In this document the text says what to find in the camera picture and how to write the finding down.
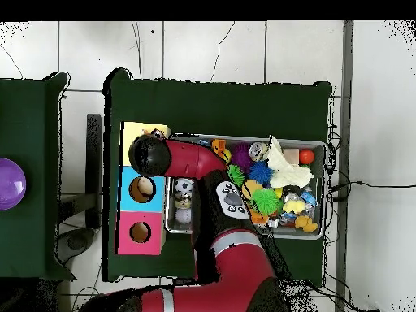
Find wooden box with three holes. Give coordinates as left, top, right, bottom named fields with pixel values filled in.
left=114, top=121, right=172, bottom=257

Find shallow mesh bin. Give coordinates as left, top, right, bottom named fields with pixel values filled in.
left=164, top=133, right=328, bottom=241

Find dark green table cloth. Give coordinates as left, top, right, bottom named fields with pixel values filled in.
left=102, top=67, right=333, bottom=288
left=0, top=71, right=76, bottom=281

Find purple spiky ball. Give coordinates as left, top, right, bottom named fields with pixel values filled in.
left=231, top=142, right=254, bottom=173

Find green spiky ball with eyes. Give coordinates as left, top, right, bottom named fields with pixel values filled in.
left=227, top=163, right=245, bottom=188
left=251, top=187, right=282, bottom=215

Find crushed drink can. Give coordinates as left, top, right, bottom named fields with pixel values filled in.
left=248, top=141, right=271, bottom=163

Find blue spiky ball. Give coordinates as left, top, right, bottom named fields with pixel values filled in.
left=247, top=160, right=274, bottom=185

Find cream cloth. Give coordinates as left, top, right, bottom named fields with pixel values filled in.
left=266, top=135, right=315, bottom=189

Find small wooden block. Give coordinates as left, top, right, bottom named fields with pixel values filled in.
left=283, top=148, right=301, bottom=165

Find orange-red ball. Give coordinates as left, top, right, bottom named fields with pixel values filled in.
left=298, top=148, right=316, bottom=165

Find yellow plush toy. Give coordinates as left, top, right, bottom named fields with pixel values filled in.
left=281, top=199, right=307, bottom=215

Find purple bowl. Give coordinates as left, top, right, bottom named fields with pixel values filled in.
left=0, top=157, right=28, bottom=211

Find brown plush toy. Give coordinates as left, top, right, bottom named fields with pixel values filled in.
left=293, top=214, right=319, bottom=234

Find black cable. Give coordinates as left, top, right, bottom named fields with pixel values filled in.
left=329, top=180, right=416, bottom=201

